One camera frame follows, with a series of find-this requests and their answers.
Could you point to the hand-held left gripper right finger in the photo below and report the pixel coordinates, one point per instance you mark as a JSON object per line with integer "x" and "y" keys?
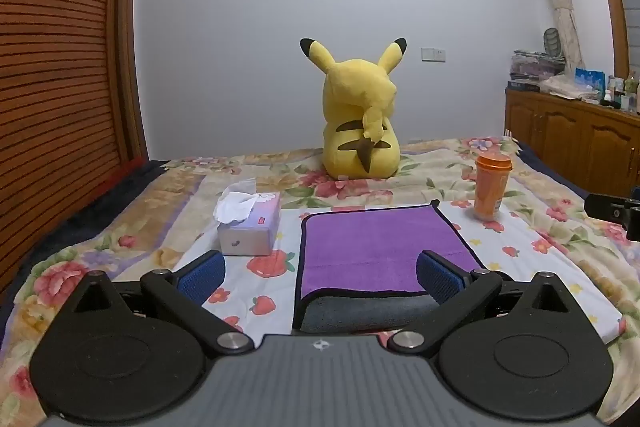
{"x": 437, "y": 274}

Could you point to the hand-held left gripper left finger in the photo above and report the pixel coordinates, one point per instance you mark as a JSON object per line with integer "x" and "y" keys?
{"x": 202, "y": 276}

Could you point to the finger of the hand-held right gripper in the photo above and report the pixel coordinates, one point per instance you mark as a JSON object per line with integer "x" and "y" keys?
{"x": 607, "y": 207}

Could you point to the purple towel with black edge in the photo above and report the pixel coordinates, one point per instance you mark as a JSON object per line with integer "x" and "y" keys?
{"x": 370, "y": 247}

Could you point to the lilac tissue box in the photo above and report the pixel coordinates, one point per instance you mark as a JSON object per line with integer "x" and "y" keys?
{"x": 250, "y": 232}

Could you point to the white tissue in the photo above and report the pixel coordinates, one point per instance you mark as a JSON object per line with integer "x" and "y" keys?
{"x": 235, "y": 204}

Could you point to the wooden cabinet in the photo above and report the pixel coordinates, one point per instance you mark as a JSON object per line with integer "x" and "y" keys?
{"x": 565, "y": 132}

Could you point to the white strawberry print cloth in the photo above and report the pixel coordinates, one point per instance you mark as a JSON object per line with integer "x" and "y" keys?
{"x": 525, "y": 267}

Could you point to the orange cup with lid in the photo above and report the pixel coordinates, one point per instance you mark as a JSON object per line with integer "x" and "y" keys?
{"x": 492, "y": 192}

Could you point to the group of small bottles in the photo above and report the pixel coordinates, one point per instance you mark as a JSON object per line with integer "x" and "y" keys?
{"x": 625, "y": 94}

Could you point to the blue printed box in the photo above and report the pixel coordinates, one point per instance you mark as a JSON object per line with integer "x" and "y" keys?
{"x": 590, "y": 81}

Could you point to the pile of white cloths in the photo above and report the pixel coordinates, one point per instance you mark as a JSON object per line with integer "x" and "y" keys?
{"x": 565, "y": 87}

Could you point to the stack of magazines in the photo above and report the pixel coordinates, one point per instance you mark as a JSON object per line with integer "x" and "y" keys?
{"x": 532, "y": 69}

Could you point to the yellow plush toy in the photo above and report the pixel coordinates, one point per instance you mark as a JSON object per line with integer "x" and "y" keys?
{"x": 357, "y": 122}

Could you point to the grey mesh fan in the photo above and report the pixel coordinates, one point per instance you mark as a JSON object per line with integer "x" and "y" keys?
{"x": 552, "y": 41}

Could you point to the wooden louvered wardrobe door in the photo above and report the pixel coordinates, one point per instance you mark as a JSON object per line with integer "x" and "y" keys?
{"x": 55, "y": 82}

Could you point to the white wall socket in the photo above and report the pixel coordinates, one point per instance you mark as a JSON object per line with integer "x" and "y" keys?
{"x": 433, "y": 54}

